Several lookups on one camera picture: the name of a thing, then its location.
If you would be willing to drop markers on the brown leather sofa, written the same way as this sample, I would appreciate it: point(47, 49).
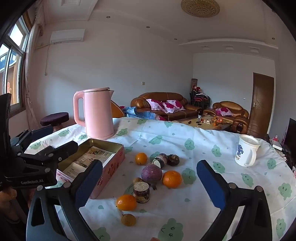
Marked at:
point(159, 96)

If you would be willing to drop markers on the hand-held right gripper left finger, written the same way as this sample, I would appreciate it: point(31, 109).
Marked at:
point(89, 183)

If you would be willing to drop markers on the brown leather chair back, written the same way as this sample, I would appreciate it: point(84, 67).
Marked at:
point(116, 111)

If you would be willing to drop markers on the wooden coffee table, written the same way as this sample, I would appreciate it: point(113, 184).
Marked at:
point(192, 121)

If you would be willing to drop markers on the stacked dark chairs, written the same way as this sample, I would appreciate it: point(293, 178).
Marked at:
point(200, 99)

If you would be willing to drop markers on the window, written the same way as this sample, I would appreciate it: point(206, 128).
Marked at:
point(13, 69)

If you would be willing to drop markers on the golden ceiling lamp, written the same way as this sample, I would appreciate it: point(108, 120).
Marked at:
point(200, 8)

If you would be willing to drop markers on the hairy brown taro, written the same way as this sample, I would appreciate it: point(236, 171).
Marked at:
point(173, 160)

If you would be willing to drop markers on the white mug with blue print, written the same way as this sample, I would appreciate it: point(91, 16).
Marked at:
point(245, 150)

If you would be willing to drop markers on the cut cylindrical root piece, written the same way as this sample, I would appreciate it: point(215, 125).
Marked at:
point(141, 192)

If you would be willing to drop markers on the blue plaid cloth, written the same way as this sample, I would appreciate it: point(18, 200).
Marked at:
point(141, 114)

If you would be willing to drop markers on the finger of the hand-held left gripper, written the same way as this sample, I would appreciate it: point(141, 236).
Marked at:
point(64, 149)
point(40, 133)

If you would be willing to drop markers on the dark round stool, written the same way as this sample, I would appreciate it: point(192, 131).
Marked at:
point(54, 118)

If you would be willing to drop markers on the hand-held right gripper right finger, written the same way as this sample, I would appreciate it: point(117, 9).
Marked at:
point(210, 185)

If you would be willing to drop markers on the round purple radish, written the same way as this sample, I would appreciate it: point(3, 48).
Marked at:
point(151, 173)

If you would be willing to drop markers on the pink electric kettle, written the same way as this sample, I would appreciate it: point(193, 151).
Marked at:
point(98, 113)

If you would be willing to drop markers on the pink floral cushion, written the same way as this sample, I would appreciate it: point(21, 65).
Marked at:
point(224, 112)
point(155, 104)
point(173, 106)

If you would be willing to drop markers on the brown leather armchair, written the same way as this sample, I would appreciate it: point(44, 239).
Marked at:
point(240, 115)

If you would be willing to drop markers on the small brown round fruit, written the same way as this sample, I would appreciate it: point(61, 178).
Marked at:
point(128, 219)
point(137, 180)

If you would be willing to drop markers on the cut brown taro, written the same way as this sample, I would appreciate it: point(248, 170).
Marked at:
point(160, 159)

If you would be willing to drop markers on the tall patterned floor vase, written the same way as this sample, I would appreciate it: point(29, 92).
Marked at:
point(193, 83)

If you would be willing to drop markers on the beige curtain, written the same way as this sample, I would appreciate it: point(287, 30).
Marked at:
point(30, 92)

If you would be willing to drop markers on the white tablecloth with green clouds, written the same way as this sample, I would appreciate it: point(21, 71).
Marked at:
point(208, 143)

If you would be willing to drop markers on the brown wooden door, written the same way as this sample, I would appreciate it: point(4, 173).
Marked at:
point(261, 104)

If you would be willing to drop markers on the person's left forearm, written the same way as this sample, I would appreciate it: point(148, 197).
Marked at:
point(5, 204)

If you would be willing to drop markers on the pink tin box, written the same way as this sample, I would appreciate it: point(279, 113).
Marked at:
point(111, 162)

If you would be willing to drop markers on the orange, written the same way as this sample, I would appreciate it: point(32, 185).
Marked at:
point(172, 179)
point(141, 158)
point(126, 202)

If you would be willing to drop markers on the white air conditioner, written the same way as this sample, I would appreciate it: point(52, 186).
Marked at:
point(67, 36)

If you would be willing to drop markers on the black television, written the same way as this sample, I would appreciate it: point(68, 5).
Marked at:
point(290, 136)

